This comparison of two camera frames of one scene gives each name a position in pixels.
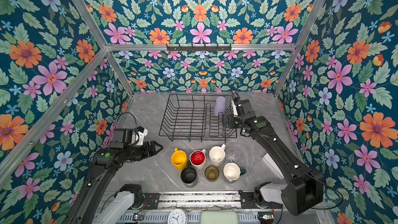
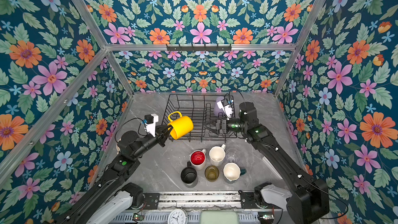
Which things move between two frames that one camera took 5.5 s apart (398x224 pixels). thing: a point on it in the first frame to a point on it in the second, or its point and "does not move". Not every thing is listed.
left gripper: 148,153 to 160,137
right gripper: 231,117 to 221,124
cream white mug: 217,154 does not move
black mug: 188,174 does not move
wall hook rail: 199,47 does not move
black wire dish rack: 198,116 does not move
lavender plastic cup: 219,106 does not move
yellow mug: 179,159 to 182,126
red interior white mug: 197,158 does not move
